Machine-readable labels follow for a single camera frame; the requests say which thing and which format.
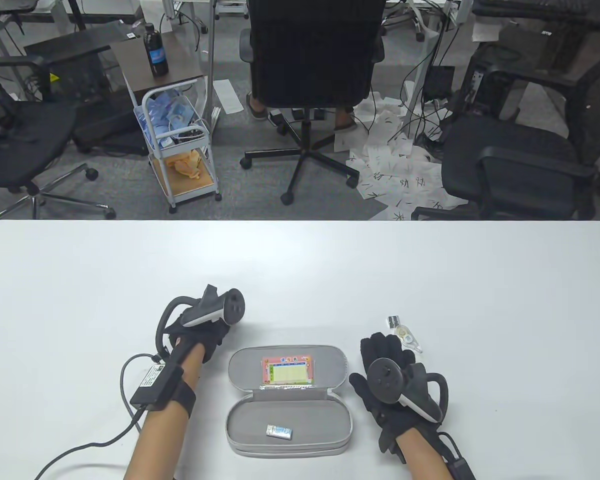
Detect black wrist strap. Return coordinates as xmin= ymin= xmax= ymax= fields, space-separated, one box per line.
xmin=172 ymin=381 xmax=197 ymax=417

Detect white paper sheet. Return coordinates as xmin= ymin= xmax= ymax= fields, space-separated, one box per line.
xmin=213 ymin=79 xmax=244 ymax=114

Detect black mesh chair chrome base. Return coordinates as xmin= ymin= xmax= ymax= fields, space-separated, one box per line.
xmin=0 ymin=55 xmax=117 ymax=221

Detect black grey tracking controller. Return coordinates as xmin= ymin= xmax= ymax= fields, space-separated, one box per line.
xmin=155 ymin=284 xmax=246 ymax=357
xmin=369 ymin=357 xmax=450 ymax=424

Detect black cable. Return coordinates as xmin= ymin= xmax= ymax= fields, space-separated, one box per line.
xmin=437 ymin=432 xmax=465 ymax=463

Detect black office chair solid back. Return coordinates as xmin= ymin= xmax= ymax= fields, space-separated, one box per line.
xmin=239 ymin=0 xmax=387 ymax=206

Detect brown side table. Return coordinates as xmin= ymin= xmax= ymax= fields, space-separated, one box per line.
xmin=111 ymin=31 xmax=206 ymax=101

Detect black keyboard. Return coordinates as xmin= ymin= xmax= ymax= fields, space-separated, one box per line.
xmin=500 ymin=0 xmax=593 ymax=15

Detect black mesh chair black armrests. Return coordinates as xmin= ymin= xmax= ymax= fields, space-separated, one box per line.
xmin=411 ymin=45 xmax=600 ymax=221

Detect dark bottle blue label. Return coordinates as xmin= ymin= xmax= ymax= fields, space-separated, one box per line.
xmin=143 ymin=23 xmax=170 ymax=78

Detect colourful timetable card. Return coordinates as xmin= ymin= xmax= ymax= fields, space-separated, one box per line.
xmin=261 ymin=355 xmax=314 ymax=390

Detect orange cloth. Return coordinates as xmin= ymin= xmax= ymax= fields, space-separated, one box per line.
xmin=166 ymin=151 xmax=204 ymax=181

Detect black computer tower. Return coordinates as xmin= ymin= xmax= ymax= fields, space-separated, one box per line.
xmin=462 ymin=42 xmax=528 ymax=121

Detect white cartoon-print pencil case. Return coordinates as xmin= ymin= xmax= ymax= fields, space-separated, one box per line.
xmin=225 ymin=344 xmax=354 ymax=457

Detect black side table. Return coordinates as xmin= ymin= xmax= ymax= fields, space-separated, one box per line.
xmin=24 ymin=22 xmax=148 ymax=156

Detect pile of blue packets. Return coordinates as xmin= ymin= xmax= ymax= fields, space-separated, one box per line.
xmin=136 ymin=91 xmax=204 ymax=148

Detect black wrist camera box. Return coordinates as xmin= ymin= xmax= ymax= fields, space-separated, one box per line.
xmin=447 ymin=457 xmax=477 ymax=480
xmin=130 ymin=365 xmax=185 ymax=412

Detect person's right hand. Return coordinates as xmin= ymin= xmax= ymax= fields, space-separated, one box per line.
xmin=349 ymin=332 xmax=444 ymax=454

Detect pile of white papers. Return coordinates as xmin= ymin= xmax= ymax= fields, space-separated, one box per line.
xmin=332 ymin=91 xmax=470 ymax=222

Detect black desk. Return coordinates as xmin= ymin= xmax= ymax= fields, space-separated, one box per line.
xmin=472 ymin=0 xmax=600 ymax=38

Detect person's left hand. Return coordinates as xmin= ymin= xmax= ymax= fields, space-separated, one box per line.
xmin=166 ymin=310 xmax=232 ymax=364

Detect black adapter box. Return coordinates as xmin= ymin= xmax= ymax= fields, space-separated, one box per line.
xmin=424 ymin=65 xmax=456 ymax=100

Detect person's left forearm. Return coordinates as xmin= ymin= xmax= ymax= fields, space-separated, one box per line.
xmin=125 ymin=344 xmax=204 ymax=480

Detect person's right forearm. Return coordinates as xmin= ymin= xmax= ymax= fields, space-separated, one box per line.
xmin=397 ymin=430 xmax=453 ymax=480

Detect white rolling cart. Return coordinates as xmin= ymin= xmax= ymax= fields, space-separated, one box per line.
xmin=134 ymin=85 xmax=223 ymax=215

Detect grey cable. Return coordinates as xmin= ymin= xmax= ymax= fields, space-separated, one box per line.
xmin=34 ymin=353 xmax=161 ymax=480

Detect clear correction tape dispenser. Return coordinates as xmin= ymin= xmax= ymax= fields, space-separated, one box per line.
xmin=396 ymin=326 xmax=424 ymax=354

